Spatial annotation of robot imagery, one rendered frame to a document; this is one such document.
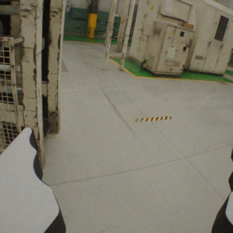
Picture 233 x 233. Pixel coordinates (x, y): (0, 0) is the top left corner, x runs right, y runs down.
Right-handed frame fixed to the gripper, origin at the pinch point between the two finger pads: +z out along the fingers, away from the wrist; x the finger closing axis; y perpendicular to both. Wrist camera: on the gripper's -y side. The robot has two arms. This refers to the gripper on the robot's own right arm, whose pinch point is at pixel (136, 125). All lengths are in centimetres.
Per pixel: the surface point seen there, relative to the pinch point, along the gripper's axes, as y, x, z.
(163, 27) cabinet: 4, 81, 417
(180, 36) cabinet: 21, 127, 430
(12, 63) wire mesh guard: 11, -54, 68
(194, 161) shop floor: 118, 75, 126
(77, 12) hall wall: -46, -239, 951
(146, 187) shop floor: 110, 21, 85
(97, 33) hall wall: 64, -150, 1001
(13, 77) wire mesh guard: 18, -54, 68
